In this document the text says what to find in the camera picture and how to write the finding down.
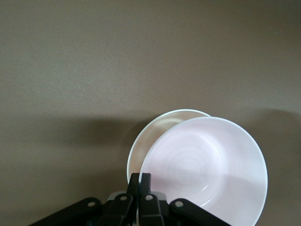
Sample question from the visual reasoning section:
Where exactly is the brown table cover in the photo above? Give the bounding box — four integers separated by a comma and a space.
0, 0, 301, 226

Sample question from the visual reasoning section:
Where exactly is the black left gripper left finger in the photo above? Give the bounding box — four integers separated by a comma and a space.
28, 172, 142, 226

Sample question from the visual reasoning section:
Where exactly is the pink bowl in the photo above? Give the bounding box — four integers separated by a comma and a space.
140, 117, 269, 226

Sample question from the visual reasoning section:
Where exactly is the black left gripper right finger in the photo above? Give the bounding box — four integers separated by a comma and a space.
138, 172, 234, 226

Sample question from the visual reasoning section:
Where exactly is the white bowl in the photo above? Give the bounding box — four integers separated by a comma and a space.
126, 108, 212, 187

